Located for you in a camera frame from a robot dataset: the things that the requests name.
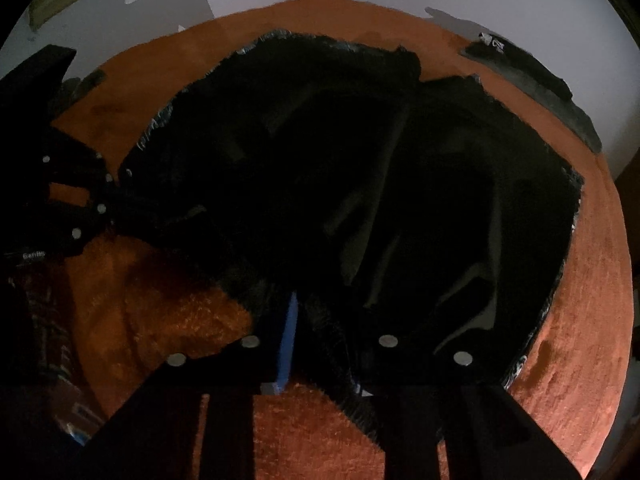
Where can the orange fleece blanket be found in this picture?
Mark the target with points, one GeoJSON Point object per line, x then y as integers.
{"type": "Point", "coordinates": [590, 310]}

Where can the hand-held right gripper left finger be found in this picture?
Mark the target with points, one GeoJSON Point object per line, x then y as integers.
{"type": "Point", "coordinates": [287, 345]}

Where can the patterned cloth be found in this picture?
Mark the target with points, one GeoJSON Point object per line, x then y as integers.
{"type": "Point", "coordinates": [45, 335]}

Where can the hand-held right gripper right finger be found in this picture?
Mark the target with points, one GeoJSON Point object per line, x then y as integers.
{"type": "Point", "coordinates": [395, 360]}

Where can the folded black printed garment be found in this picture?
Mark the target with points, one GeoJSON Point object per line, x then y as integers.
{"type": "Point", "coordinates": [515, 65]}

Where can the dark green garment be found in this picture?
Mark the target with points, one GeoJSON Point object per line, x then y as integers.
{"type": "Point", "coordinates": [85, 85]}

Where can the black swirl patterned shirt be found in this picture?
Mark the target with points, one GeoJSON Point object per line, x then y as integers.
{"type": "Point", "coordinates": [375, 185]}

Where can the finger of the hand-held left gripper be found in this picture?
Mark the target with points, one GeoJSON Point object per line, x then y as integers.
{"type": "Point", "coordinates": [85, 167]}
{"type": "Point", "coordinates": [90, 220]}

